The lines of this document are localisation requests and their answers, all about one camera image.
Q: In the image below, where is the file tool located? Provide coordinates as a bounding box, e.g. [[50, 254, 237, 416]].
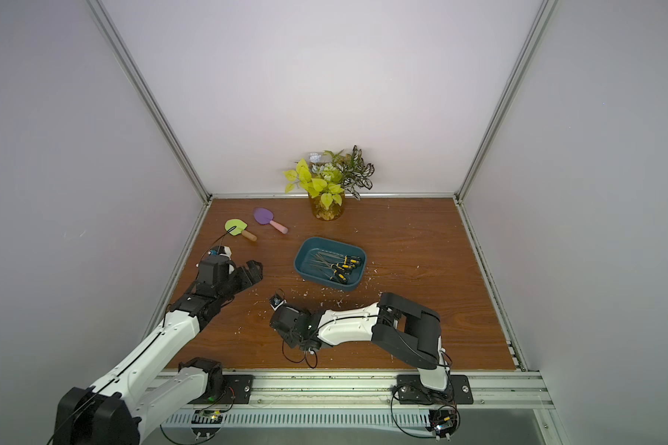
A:
[[312, 263, 351, 285], [320, 252, 363, 265], [311, 255, 347, 274], [311, 260, 354, 276], [315, 257, 361, 271], [309, 263, 346, 283]]

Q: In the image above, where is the teal plastic storage box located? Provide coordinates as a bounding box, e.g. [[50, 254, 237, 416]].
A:
[[293, 237, 367, 292]]

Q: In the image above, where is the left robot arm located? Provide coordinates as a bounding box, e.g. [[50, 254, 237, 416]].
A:
[[49, 248, 263, 444]]

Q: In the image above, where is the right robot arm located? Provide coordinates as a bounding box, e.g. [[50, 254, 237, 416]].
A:
[[270, 292, 450, 393]]

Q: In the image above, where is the green toy shovel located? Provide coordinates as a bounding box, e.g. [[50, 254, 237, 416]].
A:
[[225, 219, 258, 242]]

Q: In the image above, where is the purple toy shovel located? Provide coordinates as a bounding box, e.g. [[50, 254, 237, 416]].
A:
[[253, 207, 289, 235]]

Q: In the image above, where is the left controller board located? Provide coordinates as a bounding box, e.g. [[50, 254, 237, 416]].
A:
[[190, 410, 225, 443]]

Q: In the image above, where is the controller board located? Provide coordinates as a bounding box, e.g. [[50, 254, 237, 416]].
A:
[[190, 410, 225, 443], [429, 407, 461, 441]]

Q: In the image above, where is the amber vase with plants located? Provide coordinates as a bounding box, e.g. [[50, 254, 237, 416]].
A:
[[283, 145, 376, 222]]

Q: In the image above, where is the right controller board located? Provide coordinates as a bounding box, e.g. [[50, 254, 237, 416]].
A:
[[429, 407, 461, 441]]

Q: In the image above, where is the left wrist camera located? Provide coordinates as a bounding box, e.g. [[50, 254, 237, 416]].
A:
[[208, 246, 232, 259]]

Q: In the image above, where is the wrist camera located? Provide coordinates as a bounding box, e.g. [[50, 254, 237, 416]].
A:
[[208, 246, 232, 259], [269, 295, 286, 311]]

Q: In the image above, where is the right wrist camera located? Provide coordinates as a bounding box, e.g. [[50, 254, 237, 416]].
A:
[[269, 295, 286, 311]]

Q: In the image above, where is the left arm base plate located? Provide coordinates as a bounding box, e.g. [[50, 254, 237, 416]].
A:
[[190, 374, 254, 405]]

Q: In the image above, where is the aluminium front rail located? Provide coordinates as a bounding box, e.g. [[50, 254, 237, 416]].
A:
[[144, 369, 557, 412]]

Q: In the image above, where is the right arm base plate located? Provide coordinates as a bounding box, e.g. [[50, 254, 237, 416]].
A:
[[392, 375, 474, 406]]

